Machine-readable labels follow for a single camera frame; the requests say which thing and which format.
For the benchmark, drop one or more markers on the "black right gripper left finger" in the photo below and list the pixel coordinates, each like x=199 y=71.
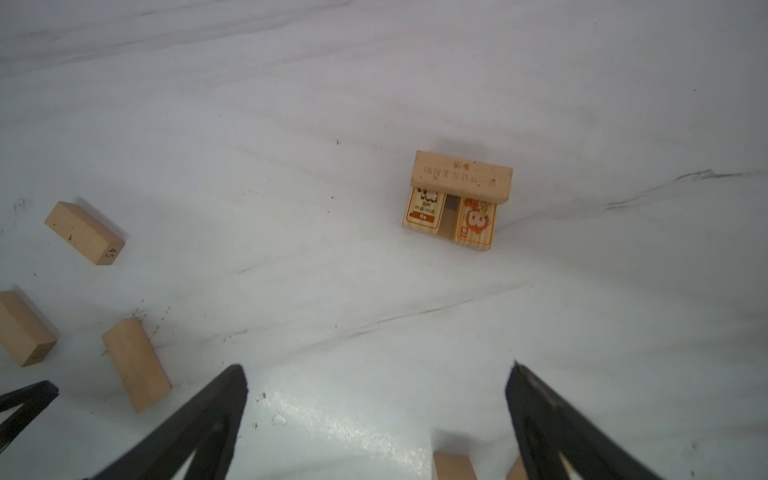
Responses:
x=200 y=436

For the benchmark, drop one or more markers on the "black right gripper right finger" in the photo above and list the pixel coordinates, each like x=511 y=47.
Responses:
x=552 y=434

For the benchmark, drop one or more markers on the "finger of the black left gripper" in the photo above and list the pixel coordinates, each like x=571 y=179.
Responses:
x=25 y=404

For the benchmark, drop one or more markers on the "plain wood block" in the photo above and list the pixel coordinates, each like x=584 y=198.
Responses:
x=137 y=364
x=449 y=218
x=24 y=337

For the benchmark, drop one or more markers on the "wood arch block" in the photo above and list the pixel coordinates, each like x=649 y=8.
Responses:
x=452 y=467
x=517 y=471

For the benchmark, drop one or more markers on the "printed monkey wood block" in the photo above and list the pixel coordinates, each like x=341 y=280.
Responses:
x=475 y=224

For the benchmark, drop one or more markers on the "engraved long wood block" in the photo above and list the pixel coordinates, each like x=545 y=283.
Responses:
x=461 y=177

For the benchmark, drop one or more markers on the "numbered long wood block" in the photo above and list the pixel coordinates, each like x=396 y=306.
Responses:
x=89 y=237

